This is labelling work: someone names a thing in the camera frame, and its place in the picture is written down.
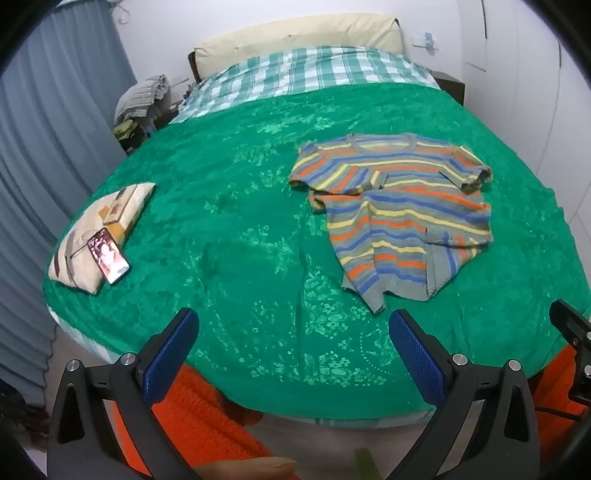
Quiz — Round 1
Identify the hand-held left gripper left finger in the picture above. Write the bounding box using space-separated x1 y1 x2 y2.
46 307 201 480

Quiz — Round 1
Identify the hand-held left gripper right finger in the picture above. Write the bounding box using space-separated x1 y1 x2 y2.
388 309 541 480

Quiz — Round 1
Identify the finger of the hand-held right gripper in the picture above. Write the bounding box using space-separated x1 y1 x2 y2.
549 299 591 407

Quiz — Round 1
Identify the striped knit shirt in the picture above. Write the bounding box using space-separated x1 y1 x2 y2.
288 133 494 315

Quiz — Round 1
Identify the pile of dark clothes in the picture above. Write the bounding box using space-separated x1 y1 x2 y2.
113 108 178 155

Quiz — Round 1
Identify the person's left hand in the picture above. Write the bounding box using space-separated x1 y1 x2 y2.
193 456 297 480

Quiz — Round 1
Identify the person's orange clothing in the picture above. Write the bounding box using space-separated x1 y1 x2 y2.
111 346 587 480

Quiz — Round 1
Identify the smartphone with pink case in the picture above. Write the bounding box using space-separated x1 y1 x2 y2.
87 227 131 285

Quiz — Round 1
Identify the beige patterned pillow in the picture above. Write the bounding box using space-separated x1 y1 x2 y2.
48 182 157 295

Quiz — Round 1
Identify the green floral blanket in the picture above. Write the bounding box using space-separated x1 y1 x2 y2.
42 85 591 423

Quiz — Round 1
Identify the grey-blue curtain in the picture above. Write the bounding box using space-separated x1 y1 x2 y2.
0 9 137 407

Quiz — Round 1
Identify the white wardrobe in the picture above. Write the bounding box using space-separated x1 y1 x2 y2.
457 0 591 217

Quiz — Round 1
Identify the grey striped folded cloth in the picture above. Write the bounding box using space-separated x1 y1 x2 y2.
115 74 171 121

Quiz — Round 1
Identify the dark wooden nightstand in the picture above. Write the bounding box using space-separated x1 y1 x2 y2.
431 71 466 104

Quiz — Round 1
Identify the green checked bed sheet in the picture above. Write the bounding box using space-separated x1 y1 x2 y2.
168 46 441 125

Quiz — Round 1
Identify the cream padded headboard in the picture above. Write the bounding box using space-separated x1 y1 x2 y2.
188 14 402 84

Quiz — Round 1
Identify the black cable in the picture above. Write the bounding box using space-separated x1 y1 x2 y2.
531 405 583 422

